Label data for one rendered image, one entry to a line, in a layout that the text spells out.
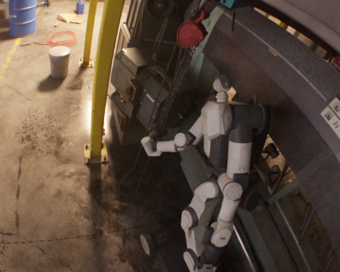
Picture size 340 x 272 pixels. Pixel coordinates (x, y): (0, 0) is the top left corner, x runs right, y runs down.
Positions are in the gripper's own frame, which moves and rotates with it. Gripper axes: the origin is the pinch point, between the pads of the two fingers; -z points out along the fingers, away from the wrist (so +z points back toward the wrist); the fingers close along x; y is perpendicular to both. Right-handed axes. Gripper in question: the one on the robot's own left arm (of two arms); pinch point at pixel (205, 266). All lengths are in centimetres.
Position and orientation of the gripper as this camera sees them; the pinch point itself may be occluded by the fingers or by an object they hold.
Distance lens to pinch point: 113.3
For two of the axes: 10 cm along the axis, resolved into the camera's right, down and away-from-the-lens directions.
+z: 1.8, -9.6, -2.2
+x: -9.8, -1.8, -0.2
